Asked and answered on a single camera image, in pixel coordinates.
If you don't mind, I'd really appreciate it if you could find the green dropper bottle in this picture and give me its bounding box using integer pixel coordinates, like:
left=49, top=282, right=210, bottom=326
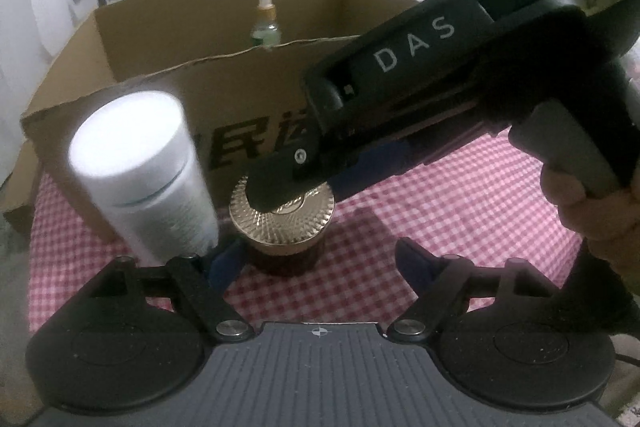
left=250, top=0, right=281, bottom=46

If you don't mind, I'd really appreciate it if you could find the pink checkered tablecloth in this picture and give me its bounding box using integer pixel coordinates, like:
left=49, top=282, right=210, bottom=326
left=27, top=131, right=586, bottom=336

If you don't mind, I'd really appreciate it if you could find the brown cardboard box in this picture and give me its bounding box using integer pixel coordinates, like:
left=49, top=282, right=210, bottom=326
left=1, top=0, right=414, bottom=241

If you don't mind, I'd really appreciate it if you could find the white curtain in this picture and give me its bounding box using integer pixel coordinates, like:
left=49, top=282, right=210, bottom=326
left=1, top=0, right=75, bottom=180

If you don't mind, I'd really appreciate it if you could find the gold lid jar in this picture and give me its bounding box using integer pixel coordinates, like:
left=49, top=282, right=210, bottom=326
left=229, top=176, right=335, bottom=277

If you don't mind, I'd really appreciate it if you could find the right hand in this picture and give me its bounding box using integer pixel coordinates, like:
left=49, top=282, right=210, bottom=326
left=540, top=165, right=639, bottom=296

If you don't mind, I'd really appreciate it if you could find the white bottle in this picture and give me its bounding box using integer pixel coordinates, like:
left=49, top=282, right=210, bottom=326
left=67, top=91, right=219, bottom=265

